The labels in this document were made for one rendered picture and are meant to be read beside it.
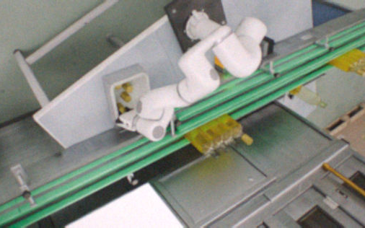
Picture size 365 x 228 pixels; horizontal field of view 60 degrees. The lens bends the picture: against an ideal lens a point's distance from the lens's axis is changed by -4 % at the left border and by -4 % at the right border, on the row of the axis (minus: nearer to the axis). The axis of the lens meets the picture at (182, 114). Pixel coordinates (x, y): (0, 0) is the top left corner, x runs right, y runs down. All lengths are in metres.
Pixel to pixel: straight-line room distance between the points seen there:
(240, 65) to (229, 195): 0.66
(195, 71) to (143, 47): 0.49
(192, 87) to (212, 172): 0.63
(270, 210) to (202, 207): 0.29
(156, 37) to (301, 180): 0.91
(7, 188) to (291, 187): 1.20
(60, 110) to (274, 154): 1.03
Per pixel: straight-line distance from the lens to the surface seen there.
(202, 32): 1.43
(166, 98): 1.09
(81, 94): 1.40
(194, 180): 1.52
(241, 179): 1.54
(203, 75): 0.99
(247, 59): 1.02
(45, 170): 1.46
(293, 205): 1.54
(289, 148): 1.77
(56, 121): 1.43
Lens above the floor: 1.91
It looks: 41 degrees down
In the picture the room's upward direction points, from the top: 131 degrees clockwise
